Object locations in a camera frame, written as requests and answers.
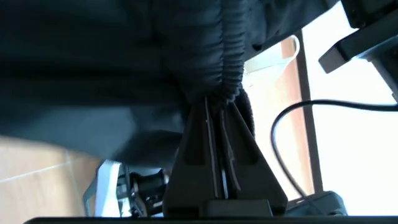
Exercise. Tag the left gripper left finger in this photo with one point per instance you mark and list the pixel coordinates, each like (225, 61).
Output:
(192, 180)

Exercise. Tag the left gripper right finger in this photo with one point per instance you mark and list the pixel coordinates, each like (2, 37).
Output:
(252, 180)

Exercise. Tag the black shorts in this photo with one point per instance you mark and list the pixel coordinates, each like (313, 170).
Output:
(109, 77)

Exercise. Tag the white laundry basket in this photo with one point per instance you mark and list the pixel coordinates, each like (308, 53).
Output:
(280, 59)

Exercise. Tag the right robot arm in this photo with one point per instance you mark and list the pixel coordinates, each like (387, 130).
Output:
(367, 40)

